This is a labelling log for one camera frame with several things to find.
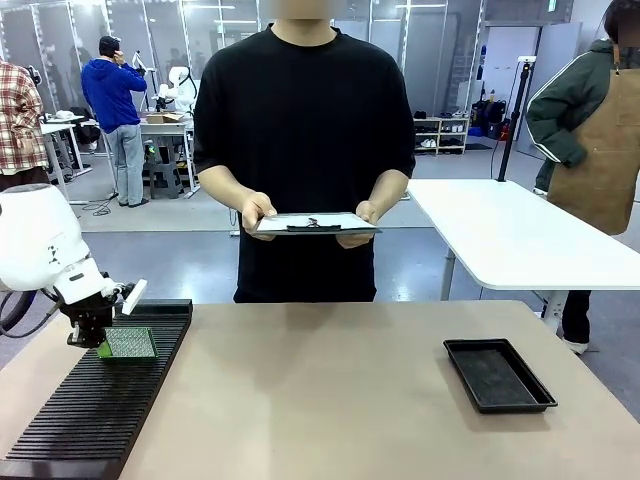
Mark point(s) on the white side table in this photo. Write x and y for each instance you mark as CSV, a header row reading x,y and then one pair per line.
x,y
520,235

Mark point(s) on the person's left forearm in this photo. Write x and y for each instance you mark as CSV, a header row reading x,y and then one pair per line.
x,y
392,192

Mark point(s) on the person's left hand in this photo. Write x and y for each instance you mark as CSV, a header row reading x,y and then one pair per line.
x,y
370,212

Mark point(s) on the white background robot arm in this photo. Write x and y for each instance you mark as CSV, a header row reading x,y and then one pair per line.
x,y
177,87

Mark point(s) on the dark bags pile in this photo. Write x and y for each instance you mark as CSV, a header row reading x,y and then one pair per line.
x,y
490,117

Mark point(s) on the green PCB board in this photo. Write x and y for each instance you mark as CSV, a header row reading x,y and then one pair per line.
x,y
131,342

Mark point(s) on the wooden shoe rack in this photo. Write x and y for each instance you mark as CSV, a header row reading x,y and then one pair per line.
x,y
442,135

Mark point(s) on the open cardboard box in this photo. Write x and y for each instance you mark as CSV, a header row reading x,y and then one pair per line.
x,y
164,118

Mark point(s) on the person's right hand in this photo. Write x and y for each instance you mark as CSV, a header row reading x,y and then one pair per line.
x,y
256,210

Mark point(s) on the man in blue hoodie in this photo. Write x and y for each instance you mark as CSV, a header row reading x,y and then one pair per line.
x,y
112,100

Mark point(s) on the grey clipboard with paper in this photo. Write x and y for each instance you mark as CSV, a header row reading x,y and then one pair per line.
x,y
320,224

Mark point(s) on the black plastic tray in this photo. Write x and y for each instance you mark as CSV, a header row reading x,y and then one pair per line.
x,y
497,375

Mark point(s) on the black step stool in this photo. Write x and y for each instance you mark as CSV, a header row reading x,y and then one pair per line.
x,y
164,180

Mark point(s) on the white background desk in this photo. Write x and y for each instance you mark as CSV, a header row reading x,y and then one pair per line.
x,y
165,131

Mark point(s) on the black camera tripod pole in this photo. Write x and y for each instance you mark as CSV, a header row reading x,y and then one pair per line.
x,y
512,120

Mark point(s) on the mannequin in plaid shirt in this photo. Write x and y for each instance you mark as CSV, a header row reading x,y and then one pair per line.
x,y
17,125

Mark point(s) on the person in brown apron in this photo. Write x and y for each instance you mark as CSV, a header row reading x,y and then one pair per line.
x,y
595,150

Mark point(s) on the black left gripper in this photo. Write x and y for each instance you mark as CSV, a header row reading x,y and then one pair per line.
x,y
92,312

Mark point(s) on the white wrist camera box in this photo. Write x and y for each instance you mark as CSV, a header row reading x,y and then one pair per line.
x,y
134,297

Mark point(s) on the black slotted PCB rack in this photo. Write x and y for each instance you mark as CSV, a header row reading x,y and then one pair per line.
x,y
100,400

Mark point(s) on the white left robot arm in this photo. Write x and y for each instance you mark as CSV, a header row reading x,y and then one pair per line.
x,y
35,235

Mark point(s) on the person in black t-shirt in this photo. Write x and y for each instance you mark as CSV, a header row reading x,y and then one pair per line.
x,y
300,125

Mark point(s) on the white desk with grey frame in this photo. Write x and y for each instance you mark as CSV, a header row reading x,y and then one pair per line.
x,y
62,132

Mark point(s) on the person's right forearm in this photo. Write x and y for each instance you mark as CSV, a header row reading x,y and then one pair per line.
x,y
225,187

